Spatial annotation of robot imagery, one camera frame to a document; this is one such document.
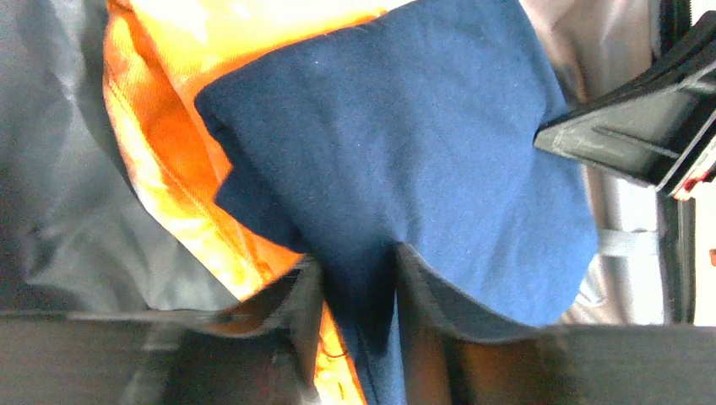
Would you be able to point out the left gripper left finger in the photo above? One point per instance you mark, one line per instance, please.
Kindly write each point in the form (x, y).
(261, 351)

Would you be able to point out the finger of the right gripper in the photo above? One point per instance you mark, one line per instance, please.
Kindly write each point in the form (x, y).
(657, 130)

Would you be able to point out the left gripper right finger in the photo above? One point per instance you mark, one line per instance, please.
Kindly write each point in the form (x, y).
(456, 351)

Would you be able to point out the orange garment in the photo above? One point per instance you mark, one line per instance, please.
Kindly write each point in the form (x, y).
(158, 56)

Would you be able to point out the navy blue garment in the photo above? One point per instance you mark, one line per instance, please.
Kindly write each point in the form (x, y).
(414, 128)

